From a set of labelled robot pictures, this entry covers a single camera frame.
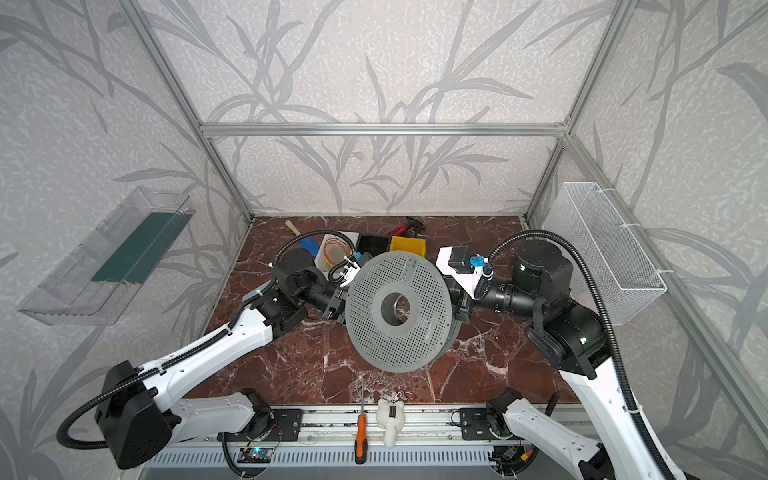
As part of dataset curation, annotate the grey perforated cable spool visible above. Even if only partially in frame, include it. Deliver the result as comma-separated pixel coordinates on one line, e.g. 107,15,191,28
345,251,460,373

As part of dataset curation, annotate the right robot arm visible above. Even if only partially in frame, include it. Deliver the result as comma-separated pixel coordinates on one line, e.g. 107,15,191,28
436,230,688,479

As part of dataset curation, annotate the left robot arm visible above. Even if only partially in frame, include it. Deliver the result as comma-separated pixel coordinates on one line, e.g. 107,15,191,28
56,231,369,470

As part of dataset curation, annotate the white plastic bin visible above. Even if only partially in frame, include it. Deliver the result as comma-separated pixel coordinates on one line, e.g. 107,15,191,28
315,234,354,275

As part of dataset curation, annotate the yellow plastic bin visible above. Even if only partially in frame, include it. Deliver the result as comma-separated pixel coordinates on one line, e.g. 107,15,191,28
389,236,427,257

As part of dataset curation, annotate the black plastic bin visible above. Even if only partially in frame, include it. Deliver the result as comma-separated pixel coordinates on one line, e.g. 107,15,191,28
357,234,391,257

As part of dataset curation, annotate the white plastic part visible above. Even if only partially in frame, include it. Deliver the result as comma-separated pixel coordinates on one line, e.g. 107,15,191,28
376,398,405,448

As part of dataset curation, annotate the green circuit board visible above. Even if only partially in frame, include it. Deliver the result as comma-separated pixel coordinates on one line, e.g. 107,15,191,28
236,446,275,465

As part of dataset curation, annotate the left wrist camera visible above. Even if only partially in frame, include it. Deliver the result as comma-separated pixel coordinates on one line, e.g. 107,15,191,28
328,253,361,289

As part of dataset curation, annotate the red cable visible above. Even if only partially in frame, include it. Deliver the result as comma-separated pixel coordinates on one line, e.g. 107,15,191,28
323,238,354,265

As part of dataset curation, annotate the blue brush wooden handle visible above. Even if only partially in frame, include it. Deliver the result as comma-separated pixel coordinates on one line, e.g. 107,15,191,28
284,219,320,256

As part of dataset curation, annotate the orange handled screwdriver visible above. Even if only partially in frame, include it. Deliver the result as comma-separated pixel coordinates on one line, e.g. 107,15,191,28
354,405,368,465

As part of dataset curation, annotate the white wire mesh basket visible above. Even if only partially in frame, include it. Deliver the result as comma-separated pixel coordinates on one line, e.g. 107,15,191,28
543,182,667,326

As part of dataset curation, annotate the clear plastic wall tray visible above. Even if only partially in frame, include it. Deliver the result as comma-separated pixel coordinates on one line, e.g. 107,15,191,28
18,187,196,326

